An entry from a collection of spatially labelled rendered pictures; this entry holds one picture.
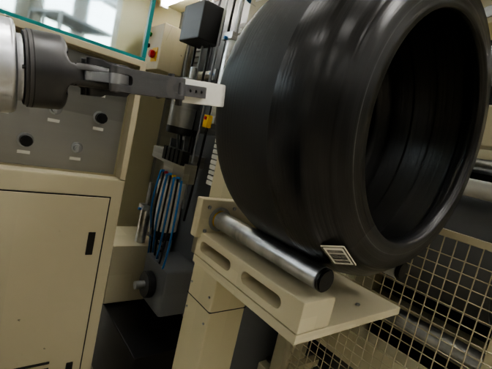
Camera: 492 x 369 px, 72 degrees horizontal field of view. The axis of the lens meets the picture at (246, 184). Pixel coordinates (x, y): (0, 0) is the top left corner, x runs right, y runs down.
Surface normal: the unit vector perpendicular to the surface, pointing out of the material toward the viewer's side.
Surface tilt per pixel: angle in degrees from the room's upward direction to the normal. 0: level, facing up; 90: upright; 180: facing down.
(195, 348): 90
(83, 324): 90
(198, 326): 90
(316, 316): 90
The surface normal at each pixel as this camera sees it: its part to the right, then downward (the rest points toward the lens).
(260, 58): -0.72, -0.24
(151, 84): 0.77, 0.22
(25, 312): 0.60, 0.24
